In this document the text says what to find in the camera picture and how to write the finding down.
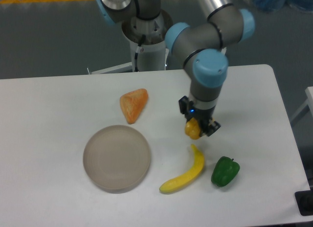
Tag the green bell pepper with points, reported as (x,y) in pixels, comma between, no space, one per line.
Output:
(225,171)

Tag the black box at table edge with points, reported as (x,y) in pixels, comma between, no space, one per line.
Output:
(304,201)

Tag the orange triangular bread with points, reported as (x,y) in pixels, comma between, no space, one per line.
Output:
(133,103)

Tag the yellow banana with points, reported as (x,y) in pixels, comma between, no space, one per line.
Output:
(185,179)

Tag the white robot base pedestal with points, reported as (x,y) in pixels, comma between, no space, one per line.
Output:
(147,46)

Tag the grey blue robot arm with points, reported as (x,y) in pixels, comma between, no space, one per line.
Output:
(199,49)

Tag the yellow bell pepper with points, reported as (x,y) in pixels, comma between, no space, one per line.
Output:
(192,129)

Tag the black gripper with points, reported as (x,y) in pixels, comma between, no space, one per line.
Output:
(200,110)

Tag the white furniture edge right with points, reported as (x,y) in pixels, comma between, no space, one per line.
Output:
(304,108)

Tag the grey round plate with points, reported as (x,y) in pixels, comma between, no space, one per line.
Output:
(117,158)

